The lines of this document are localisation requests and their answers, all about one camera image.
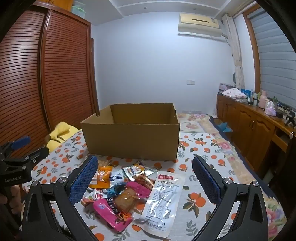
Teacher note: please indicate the folded floral cloth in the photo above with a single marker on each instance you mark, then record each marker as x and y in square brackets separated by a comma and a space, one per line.
[234, 93]

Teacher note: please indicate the orange white chicken feet packet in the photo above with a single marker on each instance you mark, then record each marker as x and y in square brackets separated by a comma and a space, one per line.
[101, 179]

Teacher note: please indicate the brown cardboard box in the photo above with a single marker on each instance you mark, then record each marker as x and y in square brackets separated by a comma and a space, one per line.
[147, 131]

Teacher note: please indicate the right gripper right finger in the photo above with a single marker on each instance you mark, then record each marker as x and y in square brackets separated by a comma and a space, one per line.
[250, 222]

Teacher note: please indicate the orange print tablecloth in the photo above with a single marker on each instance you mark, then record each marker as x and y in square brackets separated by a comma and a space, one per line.
[194, 208]

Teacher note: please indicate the pink snack packet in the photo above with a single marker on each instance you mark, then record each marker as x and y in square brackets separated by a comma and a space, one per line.
[107, 209]

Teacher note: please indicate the brown louvered wardrobe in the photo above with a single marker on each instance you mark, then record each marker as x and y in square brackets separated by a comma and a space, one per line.
[47, 74]

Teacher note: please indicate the pink thermos bottle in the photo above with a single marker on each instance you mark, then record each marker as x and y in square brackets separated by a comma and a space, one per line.
[262, 99]

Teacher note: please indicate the green storage box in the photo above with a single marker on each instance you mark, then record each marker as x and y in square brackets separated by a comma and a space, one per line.
[78, 9]

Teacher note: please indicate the small brown snack packet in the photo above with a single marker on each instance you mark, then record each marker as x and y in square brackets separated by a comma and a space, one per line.
[144, 181]

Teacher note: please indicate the floral bed quilt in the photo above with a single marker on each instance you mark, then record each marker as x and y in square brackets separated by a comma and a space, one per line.
[204, 123]

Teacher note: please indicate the white wall air conditioner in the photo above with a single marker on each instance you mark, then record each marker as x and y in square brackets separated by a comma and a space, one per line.
[197, 24]

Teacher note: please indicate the teal blue snack wrapper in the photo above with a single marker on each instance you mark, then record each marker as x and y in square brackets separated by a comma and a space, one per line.
[116, 189]

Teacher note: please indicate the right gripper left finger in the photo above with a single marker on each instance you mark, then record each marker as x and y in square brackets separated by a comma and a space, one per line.
[39, 222]

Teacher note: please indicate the white blue duck snack packet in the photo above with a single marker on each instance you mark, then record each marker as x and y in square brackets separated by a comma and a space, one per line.
[116, 177]

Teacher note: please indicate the grey window blind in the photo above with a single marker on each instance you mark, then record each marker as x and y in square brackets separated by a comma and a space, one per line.
[276, 58]

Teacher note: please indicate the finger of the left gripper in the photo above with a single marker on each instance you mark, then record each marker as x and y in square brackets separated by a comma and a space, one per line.
[27, 157]
[15, 145]

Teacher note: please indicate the brown tofu snack packet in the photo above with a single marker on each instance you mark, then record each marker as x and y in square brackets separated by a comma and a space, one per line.
[127, 200]

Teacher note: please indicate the white wall switch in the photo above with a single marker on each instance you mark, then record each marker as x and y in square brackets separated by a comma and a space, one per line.
[190, 82]

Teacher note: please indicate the wooden sideboard cabinet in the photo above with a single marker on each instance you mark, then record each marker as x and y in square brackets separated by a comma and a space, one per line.
[264, 141]

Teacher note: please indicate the yellow plush toy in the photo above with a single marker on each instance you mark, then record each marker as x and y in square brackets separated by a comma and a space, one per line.
[59, 135]

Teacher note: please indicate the floral curtain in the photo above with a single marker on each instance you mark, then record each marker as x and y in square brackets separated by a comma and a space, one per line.
[236, 50]

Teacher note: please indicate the person left hand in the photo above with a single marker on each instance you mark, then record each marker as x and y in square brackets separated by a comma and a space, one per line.
[14, 202]

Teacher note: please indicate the white red snack packet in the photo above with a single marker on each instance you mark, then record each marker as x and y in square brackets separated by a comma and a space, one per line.
[93, 194]

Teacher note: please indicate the large white snack packet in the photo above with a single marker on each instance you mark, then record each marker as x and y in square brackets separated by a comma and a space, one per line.
[160, 209]

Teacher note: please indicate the magenta snack packet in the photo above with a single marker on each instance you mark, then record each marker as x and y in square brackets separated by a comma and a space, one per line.
[141, 191]

